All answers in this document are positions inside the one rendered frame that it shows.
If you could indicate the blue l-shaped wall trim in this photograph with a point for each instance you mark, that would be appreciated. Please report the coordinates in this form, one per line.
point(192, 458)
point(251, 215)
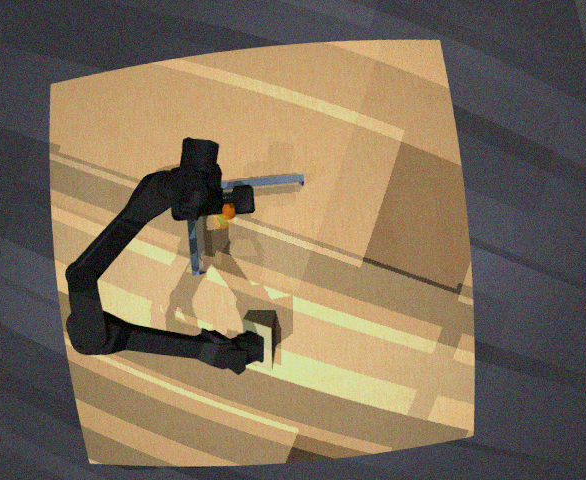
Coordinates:
point(230, 185)

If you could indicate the orange ball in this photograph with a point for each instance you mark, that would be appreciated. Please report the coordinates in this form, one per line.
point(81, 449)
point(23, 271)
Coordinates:
point(229, 210)

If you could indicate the translucent yellow-green ball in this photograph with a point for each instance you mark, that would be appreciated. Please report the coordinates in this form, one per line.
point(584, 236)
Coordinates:
point(221, 221)

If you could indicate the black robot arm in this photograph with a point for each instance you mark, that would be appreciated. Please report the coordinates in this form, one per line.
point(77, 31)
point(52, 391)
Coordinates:
point(93, 331)

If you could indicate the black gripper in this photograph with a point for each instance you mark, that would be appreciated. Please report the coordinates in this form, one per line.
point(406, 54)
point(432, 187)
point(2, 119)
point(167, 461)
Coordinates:
point(243, 200)

